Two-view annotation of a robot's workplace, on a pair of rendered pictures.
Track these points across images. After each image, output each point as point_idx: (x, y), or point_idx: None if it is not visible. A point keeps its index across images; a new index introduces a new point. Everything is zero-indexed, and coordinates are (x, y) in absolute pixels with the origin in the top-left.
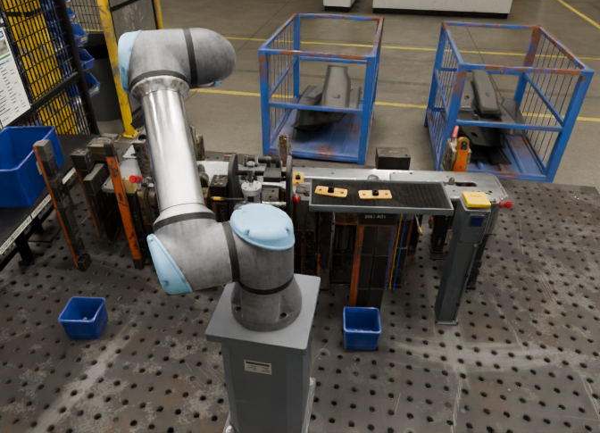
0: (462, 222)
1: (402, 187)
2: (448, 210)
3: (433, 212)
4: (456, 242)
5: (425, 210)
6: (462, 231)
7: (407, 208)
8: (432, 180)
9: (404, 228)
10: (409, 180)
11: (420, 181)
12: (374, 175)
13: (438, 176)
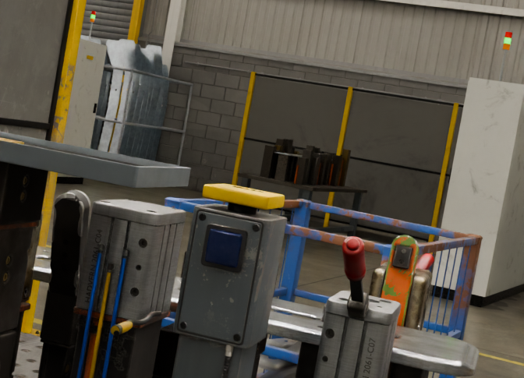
0: (189, 252)
1: (72, 153)
2: (122, 165)
3: (80, 166)
4: (173, 329)
5: (59, 156)
6: (185, 285)
7: (12, 143)
8: (285, 309)
9: (118, 357)
10: (104, 151)
11: (132, 157)
12: (76, 191)
13: (311, 310)
